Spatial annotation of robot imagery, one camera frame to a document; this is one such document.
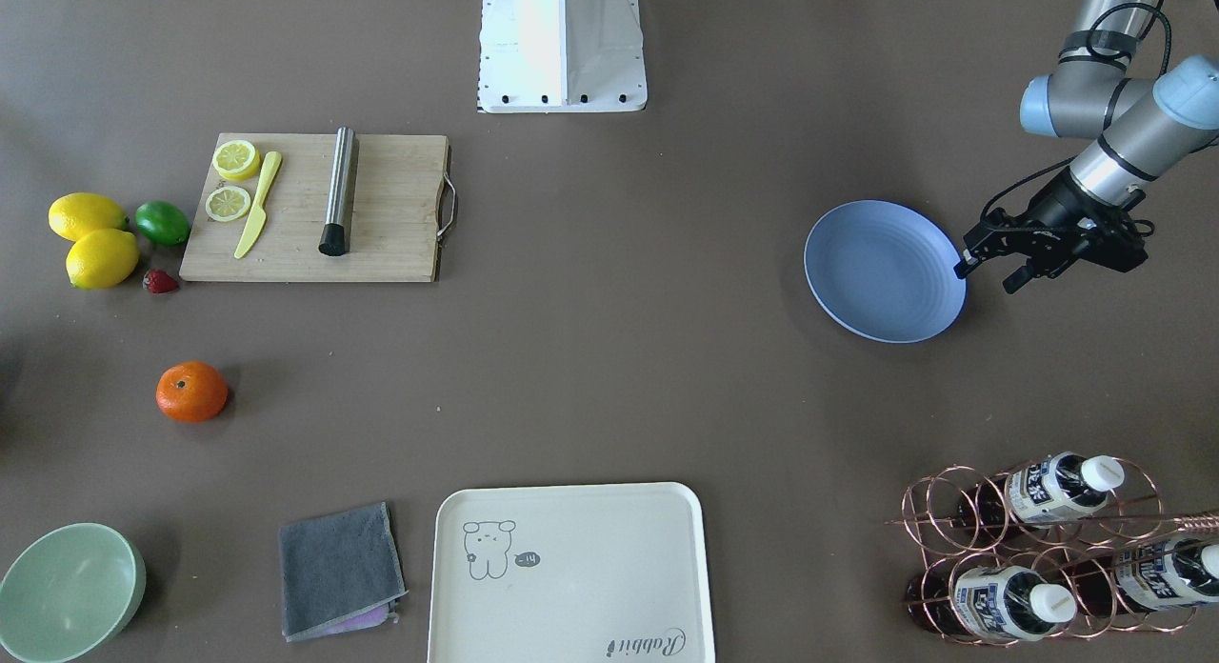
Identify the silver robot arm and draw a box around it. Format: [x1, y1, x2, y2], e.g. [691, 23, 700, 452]
[954, 0, 1218, 293]

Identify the whole lemon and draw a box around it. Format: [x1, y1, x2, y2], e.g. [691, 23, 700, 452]
[48, 191, 128, 243]
[66, 229, 140, 290]

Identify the dark drink bottle two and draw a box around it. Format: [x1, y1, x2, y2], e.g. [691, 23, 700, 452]
[903, 566, 1078, 645]

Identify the dark drink bottle one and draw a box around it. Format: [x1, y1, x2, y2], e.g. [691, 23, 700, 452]
[950, 452, 1125, 540]

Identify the whole lemon near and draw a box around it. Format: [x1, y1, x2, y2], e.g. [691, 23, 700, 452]
[66, 229, 140, 290]

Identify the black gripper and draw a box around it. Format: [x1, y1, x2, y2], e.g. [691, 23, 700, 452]
[954, 168, 1103, 294]

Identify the lemon slice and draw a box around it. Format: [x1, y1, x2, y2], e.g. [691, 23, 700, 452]
[210, 139, 262, 182]
[204, 185, 254, 223]

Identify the whole lemon far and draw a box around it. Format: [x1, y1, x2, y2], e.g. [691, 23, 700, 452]
[48, 191, 128, 243]

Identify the steel muddler with black tip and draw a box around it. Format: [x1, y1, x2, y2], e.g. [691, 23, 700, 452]
[318, 126, 360, 256]

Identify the blue plate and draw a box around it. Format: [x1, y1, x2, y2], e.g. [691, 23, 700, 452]
[805, 200, 967, 345]

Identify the copper wire bottle rack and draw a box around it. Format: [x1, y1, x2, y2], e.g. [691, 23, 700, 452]
[900, 456, 1217, 647]

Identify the wooden cutting board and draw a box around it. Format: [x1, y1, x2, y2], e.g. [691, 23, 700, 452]
[180, 132, 451, 284]

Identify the lemon slice lower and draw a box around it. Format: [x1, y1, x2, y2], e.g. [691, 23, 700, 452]
[204, 185, 254, 223]

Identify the green lime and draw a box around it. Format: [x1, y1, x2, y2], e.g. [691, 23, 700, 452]
[134, 200, 191, 247]

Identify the dark drink bottle three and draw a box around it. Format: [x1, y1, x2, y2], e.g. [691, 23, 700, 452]
[1065, 534, 1218, 615]

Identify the yellow plastic knife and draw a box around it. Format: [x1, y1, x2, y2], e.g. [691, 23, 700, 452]
[232, 151, 283, 260]

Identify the cream rabbit tray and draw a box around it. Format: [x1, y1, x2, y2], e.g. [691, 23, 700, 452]
[427, 481, 717, 662]

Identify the lemon slice upper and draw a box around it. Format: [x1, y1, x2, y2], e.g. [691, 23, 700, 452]
[210, 139, 262, 182]

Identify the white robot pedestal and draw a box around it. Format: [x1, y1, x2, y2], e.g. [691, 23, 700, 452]
[475, 0, 649, 113]

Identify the green bowl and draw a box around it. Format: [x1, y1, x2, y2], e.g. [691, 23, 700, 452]
[1, 520, 147, 662]

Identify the orange fruit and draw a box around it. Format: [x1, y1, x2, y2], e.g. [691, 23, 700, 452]
[155, 362, 230, 423]

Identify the grey folded cloth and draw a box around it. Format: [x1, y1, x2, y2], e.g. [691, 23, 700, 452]
[278, 501, 408, 644]

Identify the red strawberry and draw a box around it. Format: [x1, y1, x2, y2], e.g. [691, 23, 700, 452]
[141, 269, 180, 295]

